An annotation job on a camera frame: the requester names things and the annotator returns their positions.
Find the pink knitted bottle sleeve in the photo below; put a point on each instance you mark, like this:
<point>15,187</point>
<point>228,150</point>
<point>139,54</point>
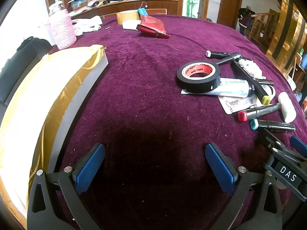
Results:
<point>63,31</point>

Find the black mascara wand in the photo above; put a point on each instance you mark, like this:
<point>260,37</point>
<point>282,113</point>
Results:
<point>227,59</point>

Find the black marker with red cap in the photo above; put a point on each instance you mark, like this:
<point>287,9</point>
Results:
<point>259,111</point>

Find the white eraser block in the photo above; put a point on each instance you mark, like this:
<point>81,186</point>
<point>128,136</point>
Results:
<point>130,25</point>

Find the red foil pouch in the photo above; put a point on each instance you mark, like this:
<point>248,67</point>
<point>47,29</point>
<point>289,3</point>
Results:
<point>152,25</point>

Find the white tray with yellow tape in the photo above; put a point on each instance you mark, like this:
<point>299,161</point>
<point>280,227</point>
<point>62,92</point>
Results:
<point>48,81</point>

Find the black marker with teal cap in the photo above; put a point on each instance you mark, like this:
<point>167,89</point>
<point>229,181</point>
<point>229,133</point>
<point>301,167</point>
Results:
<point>273,125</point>

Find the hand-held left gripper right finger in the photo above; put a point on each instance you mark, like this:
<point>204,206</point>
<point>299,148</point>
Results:
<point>219,167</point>

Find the silver cream tube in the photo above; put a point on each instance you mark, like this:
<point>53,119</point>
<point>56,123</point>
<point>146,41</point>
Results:
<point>235,87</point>

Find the black marker with white cap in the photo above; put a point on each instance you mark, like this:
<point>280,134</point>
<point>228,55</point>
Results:
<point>219,54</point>

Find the long black marker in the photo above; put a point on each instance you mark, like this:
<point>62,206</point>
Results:
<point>254,83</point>

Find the white crumpled packet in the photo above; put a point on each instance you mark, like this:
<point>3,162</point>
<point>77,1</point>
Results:
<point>251,68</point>

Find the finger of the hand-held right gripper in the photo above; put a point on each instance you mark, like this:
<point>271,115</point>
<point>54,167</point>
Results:
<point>298,145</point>
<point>275,145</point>

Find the wooden stair railing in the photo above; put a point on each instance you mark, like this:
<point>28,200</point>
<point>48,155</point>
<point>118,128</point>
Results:
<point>263,26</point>

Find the brown packing tape roll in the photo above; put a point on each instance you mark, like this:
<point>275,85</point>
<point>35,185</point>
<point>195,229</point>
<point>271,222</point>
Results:
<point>127,16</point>

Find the white pill bottle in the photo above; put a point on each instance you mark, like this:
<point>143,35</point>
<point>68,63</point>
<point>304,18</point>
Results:
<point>286,107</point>

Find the white printed sachet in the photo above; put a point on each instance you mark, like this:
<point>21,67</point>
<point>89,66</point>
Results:
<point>231,104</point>

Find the black tape roll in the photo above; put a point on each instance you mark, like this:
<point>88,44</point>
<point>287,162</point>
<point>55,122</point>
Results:
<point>199,86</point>

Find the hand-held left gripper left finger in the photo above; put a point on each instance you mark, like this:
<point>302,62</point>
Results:
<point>90,167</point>

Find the black bag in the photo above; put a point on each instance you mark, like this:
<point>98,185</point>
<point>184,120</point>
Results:
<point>24,60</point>

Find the wooden door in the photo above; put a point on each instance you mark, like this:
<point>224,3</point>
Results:
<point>230,2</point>

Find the wooden counter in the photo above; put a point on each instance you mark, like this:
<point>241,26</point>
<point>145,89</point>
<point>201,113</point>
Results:
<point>156,4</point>

